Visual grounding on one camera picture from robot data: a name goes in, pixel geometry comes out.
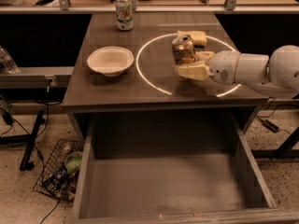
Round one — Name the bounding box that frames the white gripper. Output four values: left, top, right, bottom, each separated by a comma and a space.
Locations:
176, 50, 240, 85

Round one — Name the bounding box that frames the white paper bowl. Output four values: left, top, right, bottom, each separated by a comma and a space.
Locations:
87, 46, 135, 77

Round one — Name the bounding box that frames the clear plastic bottle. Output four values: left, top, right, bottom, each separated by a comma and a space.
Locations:
0, 47, 19, 74

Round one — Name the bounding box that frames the yellow sponge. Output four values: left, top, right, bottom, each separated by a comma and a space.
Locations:
177, 31, 207, 47

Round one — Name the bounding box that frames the blue snack bag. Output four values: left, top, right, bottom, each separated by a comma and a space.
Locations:
42, 165, 68, 197

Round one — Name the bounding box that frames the orange soda can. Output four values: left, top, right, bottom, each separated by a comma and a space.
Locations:
172, 35, 195, 64

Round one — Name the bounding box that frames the black wire basket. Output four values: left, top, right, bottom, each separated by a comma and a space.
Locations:
33, 139, 83, 202

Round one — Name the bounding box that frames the green lidded cup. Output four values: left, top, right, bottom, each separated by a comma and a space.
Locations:
64, 151, 82, 175

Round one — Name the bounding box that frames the green white soda can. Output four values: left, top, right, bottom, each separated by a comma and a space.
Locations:
116, 0, 134, 31

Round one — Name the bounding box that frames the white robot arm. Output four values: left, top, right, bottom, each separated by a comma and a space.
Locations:
176, 45, 299, 98

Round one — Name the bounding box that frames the black cable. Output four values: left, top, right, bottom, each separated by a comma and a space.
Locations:
0, 77, 62, 224

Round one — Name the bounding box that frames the black power adapter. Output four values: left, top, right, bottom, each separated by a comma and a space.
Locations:
263, 119, 279, 133

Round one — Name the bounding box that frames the black stand leg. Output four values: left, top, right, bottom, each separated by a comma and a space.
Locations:
0, 111, 45, 171

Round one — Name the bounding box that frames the grey open drawer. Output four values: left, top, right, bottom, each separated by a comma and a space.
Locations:
72, 109, 298, 224

